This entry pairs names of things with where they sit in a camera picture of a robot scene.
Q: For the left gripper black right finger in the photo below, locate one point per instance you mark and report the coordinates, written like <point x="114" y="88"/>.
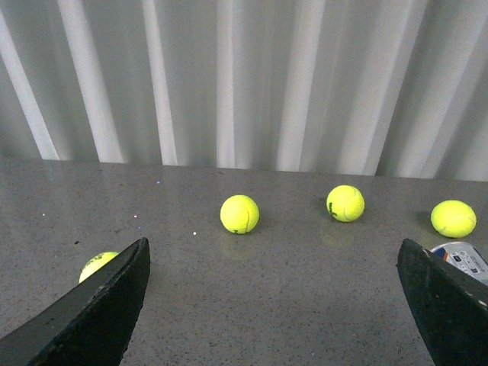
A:
<point x="449" y="306"/>

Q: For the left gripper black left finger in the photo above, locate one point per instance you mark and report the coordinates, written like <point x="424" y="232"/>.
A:
<point x="90" y="325"/>

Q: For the Wilson tennis ball can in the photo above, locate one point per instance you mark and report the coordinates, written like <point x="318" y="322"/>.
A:
<point x="464" y="257"/>

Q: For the tennis ball far left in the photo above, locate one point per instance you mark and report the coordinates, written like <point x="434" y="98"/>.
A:
<point x="95" y="263"/>

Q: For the tennis ball with Wilson print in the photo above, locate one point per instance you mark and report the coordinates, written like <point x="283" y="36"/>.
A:
<point x="453" y="218"/>

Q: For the tennis ball centre right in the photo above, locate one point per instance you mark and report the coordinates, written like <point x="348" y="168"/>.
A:
<point x="345" y="203"/>

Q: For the tennis ball centre left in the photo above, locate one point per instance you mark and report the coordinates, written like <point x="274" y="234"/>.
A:
<point x="239" y="214"/>

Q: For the white pleated curtain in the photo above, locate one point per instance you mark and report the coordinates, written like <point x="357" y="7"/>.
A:
<point x="394" y="88"/>

